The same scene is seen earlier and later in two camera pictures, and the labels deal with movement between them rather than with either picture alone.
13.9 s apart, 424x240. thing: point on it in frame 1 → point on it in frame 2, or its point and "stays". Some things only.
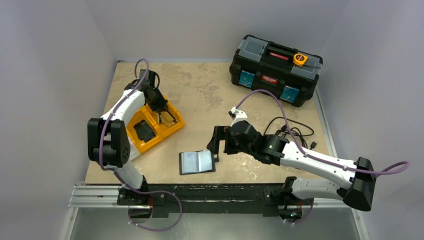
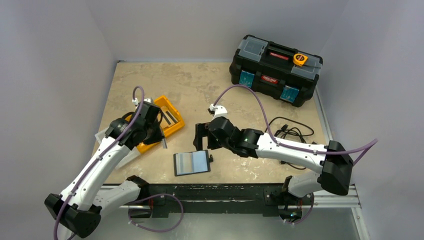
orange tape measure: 299,59 stays
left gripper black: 162,105 → 158,136
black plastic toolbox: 261,64 stays
